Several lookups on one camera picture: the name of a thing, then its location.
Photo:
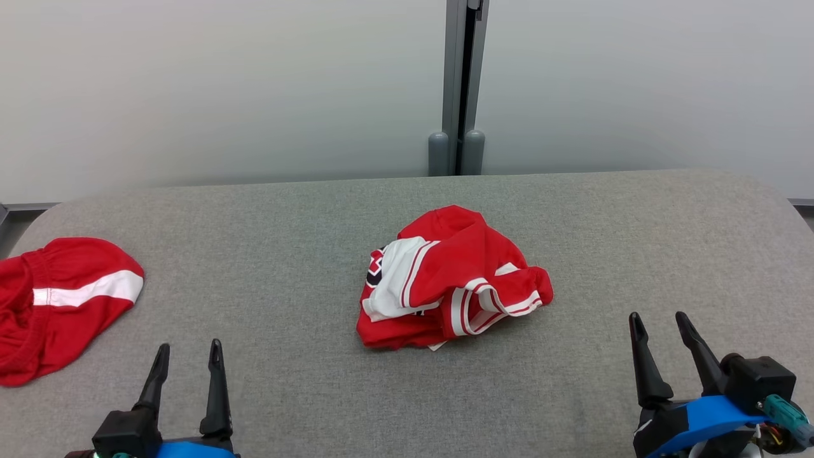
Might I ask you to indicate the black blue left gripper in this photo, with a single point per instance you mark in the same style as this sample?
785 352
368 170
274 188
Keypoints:
197 448

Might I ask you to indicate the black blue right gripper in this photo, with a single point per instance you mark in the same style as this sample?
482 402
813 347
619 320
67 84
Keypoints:
693 423

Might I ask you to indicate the red shorts with white stripe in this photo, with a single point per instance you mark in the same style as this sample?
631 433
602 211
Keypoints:
70 318

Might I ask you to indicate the red jersey shirt with number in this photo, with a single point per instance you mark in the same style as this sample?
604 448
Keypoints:
464 267

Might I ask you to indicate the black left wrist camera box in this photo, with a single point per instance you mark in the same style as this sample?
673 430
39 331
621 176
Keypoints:
124 434

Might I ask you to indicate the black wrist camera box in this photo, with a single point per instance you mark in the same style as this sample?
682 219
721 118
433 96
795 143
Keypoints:
757 381
124 434

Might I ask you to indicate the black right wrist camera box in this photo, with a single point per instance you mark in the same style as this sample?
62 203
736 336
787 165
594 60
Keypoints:
757 381

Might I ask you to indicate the grey metal floor rail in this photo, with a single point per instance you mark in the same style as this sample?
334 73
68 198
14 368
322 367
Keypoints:
25 207

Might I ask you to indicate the grey cylindrical post cap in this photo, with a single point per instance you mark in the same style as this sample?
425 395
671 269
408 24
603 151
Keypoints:
438 156
474 152

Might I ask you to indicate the grey metal partition post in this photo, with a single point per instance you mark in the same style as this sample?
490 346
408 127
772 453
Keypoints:
455 63

